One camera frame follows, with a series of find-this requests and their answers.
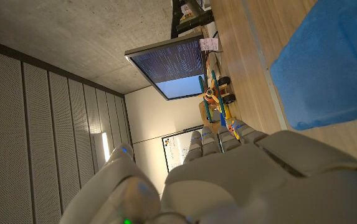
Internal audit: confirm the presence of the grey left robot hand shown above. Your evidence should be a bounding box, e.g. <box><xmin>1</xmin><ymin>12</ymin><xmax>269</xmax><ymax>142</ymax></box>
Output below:
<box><xmin>59</xmin><ymin>119</ymin><xmax>357</xmax><ymax>224</ymax></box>

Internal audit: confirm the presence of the blue case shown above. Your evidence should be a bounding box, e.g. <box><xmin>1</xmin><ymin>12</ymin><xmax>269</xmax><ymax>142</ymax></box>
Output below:
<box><xmin>269</xmin><ymin>0</ymin><xmax>357</xmax><ymax>131</ymax></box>

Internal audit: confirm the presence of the whiteboard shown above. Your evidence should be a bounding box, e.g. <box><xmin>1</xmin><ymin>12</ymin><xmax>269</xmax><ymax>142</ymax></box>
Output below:
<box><xmin>161</xmin><ymin>124</ymin><xmax>204</xmax><ymax>172</ymax></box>

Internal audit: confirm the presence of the wooden toy airplane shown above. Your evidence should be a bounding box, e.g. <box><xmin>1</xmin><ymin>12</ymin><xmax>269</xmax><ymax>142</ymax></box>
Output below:
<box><xmin>198</xmin><ymin>70</ymin><xmax>241</xmax><ymax>140</ymax></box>

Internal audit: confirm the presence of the computer monitor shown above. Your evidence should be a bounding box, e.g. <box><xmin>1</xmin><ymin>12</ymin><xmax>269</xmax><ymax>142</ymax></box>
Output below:
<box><xmin>124</xmin><ymin>32</ymin><xmax>207</xmax><ymax>101</ymax></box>

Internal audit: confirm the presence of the white paper note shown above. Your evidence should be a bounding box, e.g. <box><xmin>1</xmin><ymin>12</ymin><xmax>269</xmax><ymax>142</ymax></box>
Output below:
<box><xmin>199</xmin><ymin>37</ymin><xmax>219</xmax><ymax>52</ymax></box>

